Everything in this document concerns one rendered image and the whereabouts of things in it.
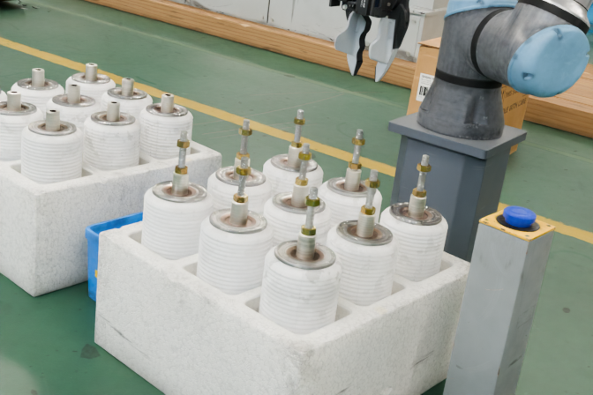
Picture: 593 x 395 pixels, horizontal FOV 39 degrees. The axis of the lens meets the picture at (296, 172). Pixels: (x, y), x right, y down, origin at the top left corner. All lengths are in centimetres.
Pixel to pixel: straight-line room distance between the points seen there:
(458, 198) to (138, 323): 58
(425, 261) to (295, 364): 30
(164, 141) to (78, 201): 22
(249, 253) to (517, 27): 55
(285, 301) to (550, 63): 56
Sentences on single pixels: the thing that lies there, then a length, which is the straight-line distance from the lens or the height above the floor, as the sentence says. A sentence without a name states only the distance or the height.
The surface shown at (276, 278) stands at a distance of 101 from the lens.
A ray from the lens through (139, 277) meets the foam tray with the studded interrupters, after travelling 117.
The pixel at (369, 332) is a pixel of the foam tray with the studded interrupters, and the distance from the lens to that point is 107.
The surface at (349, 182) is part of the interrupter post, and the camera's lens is 126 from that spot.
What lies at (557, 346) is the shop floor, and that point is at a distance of 150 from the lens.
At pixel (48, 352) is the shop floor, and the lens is 129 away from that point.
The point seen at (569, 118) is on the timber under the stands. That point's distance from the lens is 286.
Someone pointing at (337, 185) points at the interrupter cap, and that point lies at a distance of 127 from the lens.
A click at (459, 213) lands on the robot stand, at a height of 17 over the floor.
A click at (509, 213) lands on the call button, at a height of 33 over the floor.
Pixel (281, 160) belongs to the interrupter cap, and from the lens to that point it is 135.
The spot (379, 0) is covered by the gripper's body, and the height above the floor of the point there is 54.
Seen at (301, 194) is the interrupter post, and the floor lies 27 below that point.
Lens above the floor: 69
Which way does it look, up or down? 20 degrees down
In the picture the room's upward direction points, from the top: 7 degrees clockwise
